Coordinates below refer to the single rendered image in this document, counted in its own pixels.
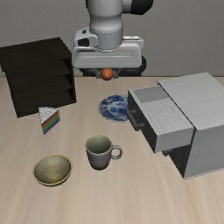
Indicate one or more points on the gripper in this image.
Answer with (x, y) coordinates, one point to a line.
(106, 58)

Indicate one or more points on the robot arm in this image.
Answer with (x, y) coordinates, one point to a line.
(105, 20)

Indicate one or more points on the orange-brown egg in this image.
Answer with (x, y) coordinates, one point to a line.
(107, 74)

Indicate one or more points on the grey cabinet drawer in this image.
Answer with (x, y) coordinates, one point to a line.
(163, 116)

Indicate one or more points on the grey cabinet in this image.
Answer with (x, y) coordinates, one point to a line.
(204, 116)

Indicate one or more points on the blue patterned plate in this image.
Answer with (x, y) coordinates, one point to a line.
(112, 108)

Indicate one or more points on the dark slatted rack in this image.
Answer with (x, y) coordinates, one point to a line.
(38, 75)

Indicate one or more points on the rainbow cake wedge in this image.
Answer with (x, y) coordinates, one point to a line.
(49, 119)

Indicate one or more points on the grey-green mug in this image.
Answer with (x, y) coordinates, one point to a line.
(99, 154)

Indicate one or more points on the olive bowl with yellow rim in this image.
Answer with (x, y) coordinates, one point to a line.
(52, 170)

